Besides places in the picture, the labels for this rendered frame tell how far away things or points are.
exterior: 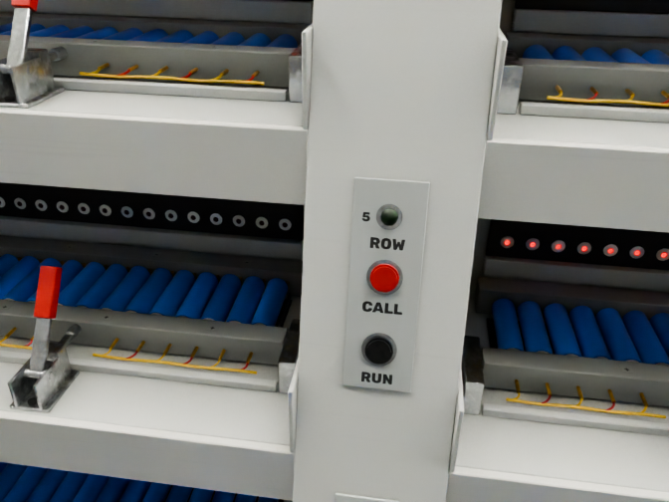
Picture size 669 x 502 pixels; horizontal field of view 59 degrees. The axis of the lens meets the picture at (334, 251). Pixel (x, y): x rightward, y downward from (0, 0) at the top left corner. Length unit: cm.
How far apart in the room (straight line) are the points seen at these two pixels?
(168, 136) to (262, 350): 17
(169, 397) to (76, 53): 24
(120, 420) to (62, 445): 5
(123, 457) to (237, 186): 20
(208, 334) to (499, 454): 21
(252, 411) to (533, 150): 24
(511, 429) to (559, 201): 16
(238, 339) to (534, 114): 25
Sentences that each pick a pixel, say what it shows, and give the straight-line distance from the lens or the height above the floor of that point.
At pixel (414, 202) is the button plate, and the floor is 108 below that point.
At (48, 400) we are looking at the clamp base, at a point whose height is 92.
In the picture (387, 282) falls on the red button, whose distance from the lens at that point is 33.
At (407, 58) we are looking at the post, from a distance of 32.
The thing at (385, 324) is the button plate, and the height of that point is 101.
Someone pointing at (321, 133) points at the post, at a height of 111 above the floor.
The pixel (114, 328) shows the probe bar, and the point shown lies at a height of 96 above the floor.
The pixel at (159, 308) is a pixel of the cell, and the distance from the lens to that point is 48.
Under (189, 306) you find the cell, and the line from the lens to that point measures 48.
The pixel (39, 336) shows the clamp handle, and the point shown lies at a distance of 45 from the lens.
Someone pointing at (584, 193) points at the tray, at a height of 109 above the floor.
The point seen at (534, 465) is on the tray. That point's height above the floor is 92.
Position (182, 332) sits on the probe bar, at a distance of 45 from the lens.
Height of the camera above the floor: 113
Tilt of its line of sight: 14 degrees down
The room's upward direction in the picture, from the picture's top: 3 degrees clockwise
